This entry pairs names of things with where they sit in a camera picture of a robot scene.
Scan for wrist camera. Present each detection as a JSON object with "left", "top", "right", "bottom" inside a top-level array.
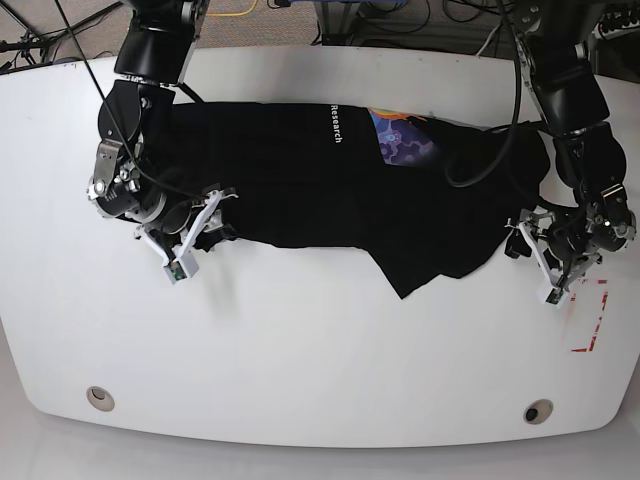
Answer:
[
  {"left": 163, "top": 252, "right": 199, "bottom": 285},
  {"left": 540, "top": 285, "right": 568, "bottom": 308}
]

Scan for left table grommet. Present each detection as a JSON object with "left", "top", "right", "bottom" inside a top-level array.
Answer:
[{"left": 86, "top": 386, "right": 115, "bottom": 412}]

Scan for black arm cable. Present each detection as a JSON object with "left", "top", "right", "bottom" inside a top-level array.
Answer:
[{"left": 444, "top": 0, "right": 556, "bottom": 189}]

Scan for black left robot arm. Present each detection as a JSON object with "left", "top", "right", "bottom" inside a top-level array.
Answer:
[{"left": 505, "top": 1, "right": 637, "bottom": 305}]

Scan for black printed T-shirt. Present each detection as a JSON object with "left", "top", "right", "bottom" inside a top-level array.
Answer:
[{"left": 142, "top": 101, "right": 551, "bottom": 301}]

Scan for table grommet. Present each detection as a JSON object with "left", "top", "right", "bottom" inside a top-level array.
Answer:
[
  {"left": 86, "top": 386, "right": 115, "bottom": 412},
  {"left": 523, "top": 399, "right": 554, "bottom": 425}
]

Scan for red tape marking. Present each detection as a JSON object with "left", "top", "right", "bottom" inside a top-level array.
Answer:
[{"left": 565, "top": 279, "right": 609, "bottom": 353}]

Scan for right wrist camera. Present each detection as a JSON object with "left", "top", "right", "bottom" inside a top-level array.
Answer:
[{"left": 163, "top": 252, "right": 199, "bottom": 285}]

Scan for black tripod legs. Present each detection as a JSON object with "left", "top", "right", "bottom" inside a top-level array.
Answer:
[{"left": 1, "top": 1, "right": 131, "bottom": 63}]

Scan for white power strip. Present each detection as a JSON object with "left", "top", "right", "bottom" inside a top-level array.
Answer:
[{"left": 594, "top": 8, "right": 639, "bottom": 40}]

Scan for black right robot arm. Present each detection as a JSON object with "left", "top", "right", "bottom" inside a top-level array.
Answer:
[{"left": 87, "top": 1, "right": 236, "bottom": 281}]

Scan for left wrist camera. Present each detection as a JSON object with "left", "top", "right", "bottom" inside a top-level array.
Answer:
[{"left": 540, "top": 285, "right": 568, "bottom": 308}]

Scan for right table grommet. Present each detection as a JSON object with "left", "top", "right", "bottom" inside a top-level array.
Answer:
[{"left": 523, "top": 399, "right": 554, "bottom": 425}]

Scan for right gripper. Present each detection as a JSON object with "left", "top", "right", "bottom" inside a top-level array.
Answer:
[{"left": 134, "top": 187, "right": 238, "bottom": 265}]

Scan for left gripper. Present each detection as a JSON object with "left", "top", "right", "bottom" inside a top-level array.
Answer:
[{"left": 504, "top": 209, "right": 602, "bottom": 293}]

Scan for yellow cable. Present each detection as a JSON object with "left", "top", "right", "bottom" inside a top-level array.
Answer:
[{"left": 207, "top": 0, "right": 259, "bottom": 19}]

